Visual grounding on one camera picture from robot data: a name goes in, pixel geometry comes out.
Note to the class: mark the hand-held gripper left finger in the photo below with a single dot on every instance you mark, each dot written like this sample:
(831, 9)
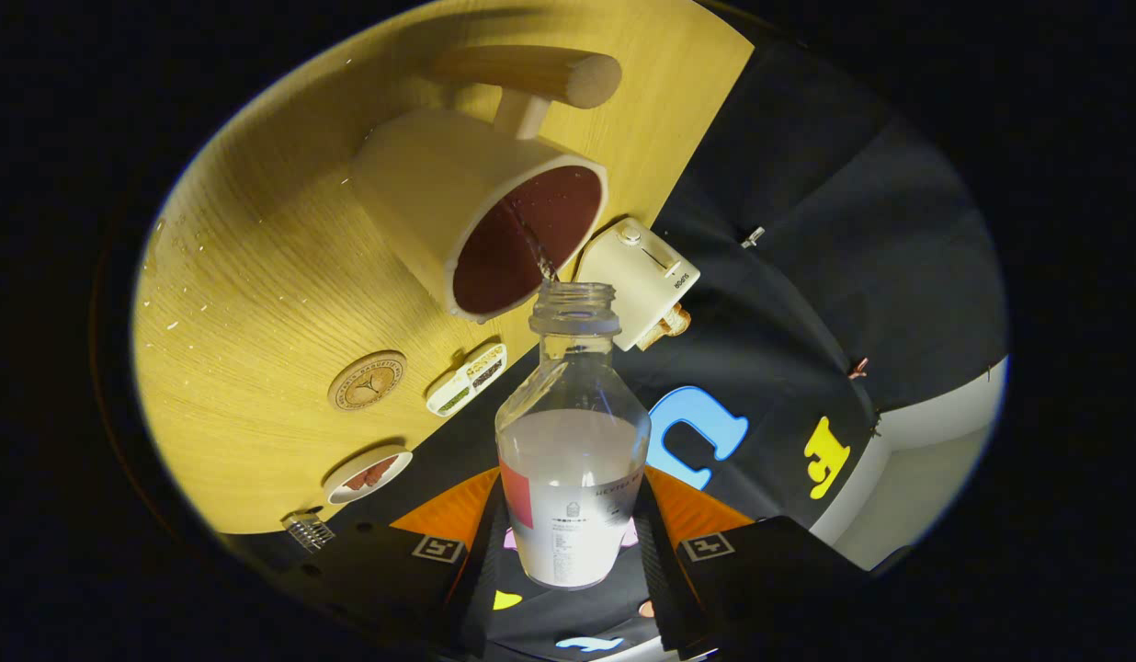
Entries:
(375, 579)

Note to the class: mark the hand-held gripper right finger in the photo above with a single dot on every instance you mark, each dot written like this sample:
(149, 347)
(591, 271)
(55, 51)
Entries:
(770, 579)

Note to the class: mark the round wooden coaster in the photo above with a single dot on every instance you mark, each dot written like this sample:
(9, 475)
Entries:
(368, 381)

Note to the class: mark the clear juice bottle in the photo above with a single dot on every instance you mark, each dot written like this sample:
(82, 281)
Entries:
(573, 460)

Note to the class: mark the white round plate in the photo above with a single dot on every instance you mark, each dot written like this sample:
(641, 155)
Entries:
(340, 487)

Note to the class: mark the red-brown meat piece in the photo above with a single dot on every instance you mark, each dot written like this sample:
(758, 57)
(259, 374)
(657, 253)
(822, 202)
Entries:
(361, 479)
(384, 467)

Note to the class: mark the white divided snack dish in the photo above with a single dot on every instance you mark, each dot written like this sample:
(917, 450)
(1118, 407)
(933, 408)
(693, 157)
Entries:
(467, 379)

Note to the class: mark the pink clothes peg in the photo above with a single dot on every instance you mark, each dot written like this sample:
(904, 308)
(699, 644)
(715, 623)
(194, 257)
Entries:
(859, 369)

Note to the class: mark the flat-topped toast slice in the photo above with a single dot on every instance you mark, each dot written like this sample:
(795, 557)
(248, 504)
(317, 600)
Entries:
(653, 338)

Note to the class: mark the round-topped toast slice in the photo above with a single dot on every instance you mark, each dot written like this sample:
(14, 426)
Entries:
(676, 322)

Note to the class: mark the wooden table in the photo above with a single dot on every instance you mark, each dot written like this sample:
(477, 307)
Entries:
(255, 313)

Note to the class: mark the cream toaster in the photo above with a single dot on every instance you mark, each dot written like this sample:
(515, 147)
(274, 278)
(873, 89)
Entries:
(637, 276)

